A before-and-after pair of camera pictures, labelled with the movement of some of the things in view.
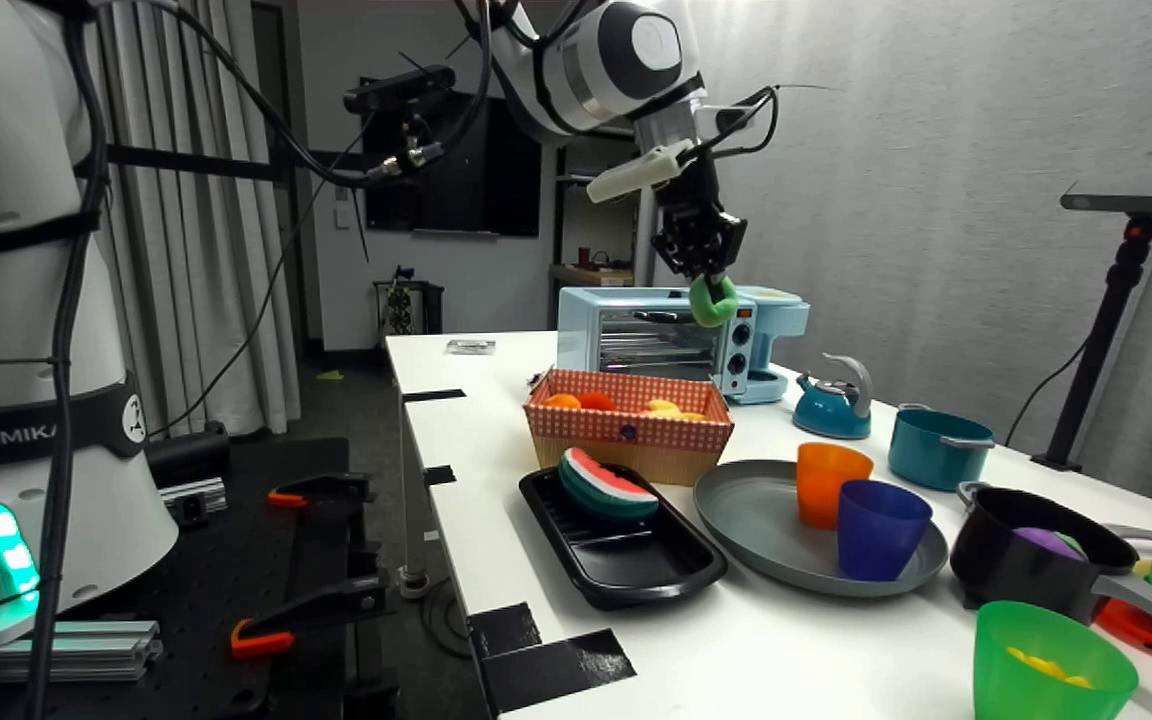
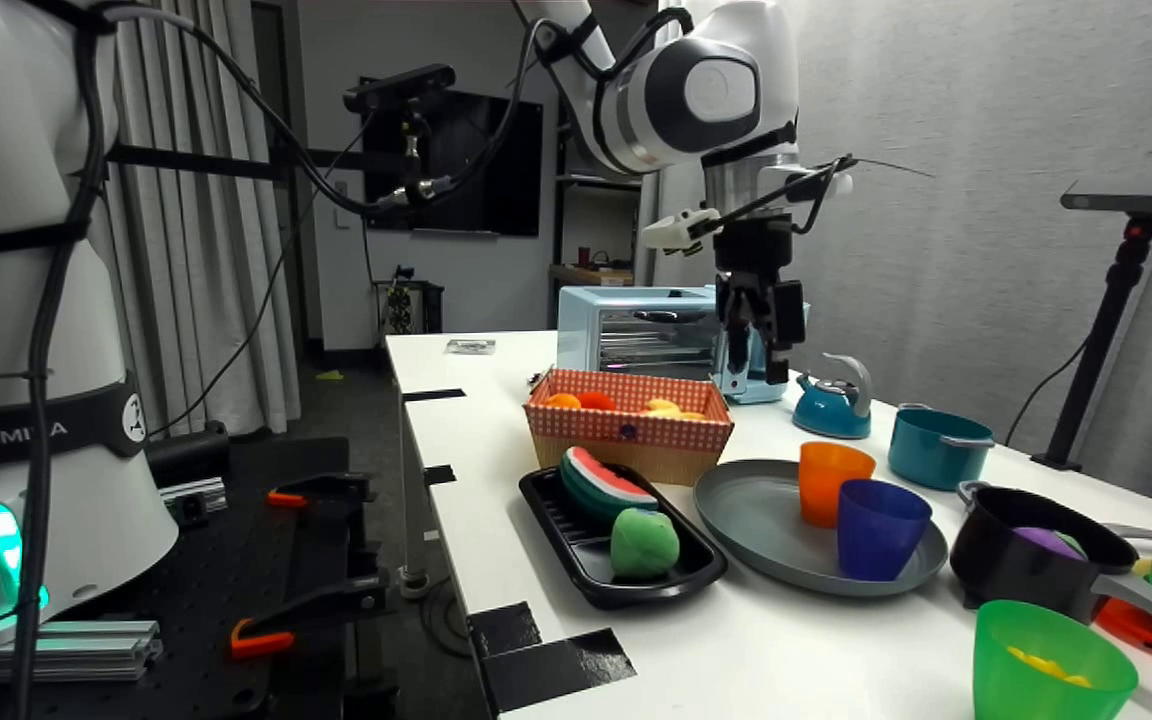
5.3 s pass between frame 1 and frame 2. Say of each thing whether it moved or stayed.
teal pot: stayed
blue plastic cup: stayed
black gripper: moved
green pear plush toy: moved
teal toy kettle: stayed
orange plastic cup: stayed
